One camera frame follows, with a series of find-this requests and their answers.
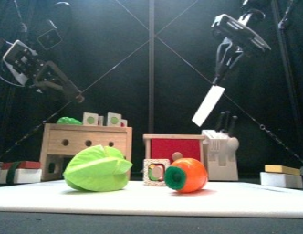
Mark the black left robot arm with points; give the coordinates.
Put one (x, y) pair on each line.
(57, 18)

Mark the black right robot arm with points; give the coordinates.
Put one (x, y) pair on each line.
(253, 9)

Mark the small green toy vegetable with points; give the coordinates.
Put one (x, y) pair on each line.
(69, 121)

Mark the white block green circle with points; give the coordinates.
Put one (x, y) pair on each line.
(90, 119)
(114, 119)

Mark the wooden toy stove box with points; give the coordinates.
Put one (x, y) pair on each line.
(84, 143)

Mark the small red white block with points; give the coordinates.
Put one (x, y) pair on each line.
(125, 123)

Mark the white toy spatula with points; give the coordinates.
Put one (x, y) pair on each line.
(233, 145)

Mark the red white toy sushi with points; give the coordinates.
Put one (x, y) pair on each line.
(21, 172)

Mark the green fabric toy cabbage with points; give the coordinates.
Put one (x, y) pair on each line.
(97, 168)

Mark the white toy knife block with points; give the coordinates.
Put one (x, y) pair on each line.
(220, 158)

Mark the small wooden knob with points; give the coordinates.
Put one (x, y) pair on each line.
(177, 156)

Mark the square toy sushi roll slice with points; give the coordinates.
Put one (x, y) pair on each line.
(156, 172)

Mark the orange toy persimmon green top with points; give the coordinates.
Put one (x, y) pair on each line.
(188, 175)

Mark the yellow white toy sushi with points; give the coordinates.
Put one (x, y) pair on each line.
(282, 176)

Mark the white cutting board mat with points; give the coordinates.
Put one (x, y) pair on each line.
(152, 199)

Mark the vertical metal frame pole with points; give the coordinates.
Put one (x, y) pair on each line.
(152, 65)

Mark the red panel wooden frame box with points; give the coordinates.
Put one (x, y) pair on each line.
(176, 147)

